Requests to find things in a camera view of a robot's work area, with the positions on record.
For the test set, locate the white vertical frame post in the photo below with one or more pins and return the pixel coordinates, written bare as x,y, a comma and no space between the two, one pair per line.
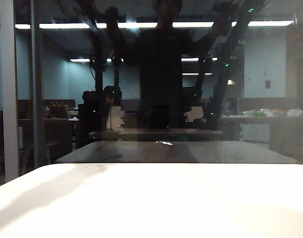
10,99

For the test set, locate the grey vertical window mullion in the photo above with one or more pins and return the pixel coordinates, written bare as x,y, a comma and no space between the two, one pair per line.
37,99

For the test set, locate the large glass pane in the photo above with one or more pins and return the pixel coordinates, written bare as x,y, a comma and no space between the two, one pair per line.
265,62

